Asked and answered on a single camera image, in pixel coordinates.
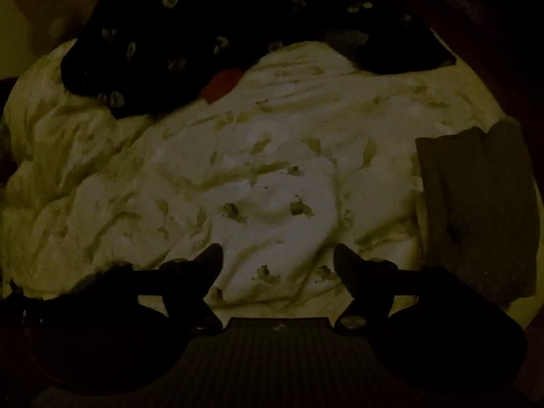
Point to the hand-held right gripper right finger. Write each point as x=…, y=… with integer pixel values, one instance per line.
x=345, y=263

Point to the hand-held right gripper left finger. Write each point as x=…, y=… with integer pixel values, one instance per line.
x=210, y=261

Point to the white patterned blanket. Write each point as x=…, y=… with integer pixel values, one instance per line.
x=255, y=170

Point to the dark cloth with white print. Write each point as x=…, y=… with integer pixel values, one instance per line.
x=170, y=29

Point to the grey folded cloth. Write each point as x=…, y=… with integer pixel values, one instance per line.
x=476, y=199

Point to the red cloth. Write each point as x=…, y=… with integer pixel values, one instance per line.
x=221, y=84

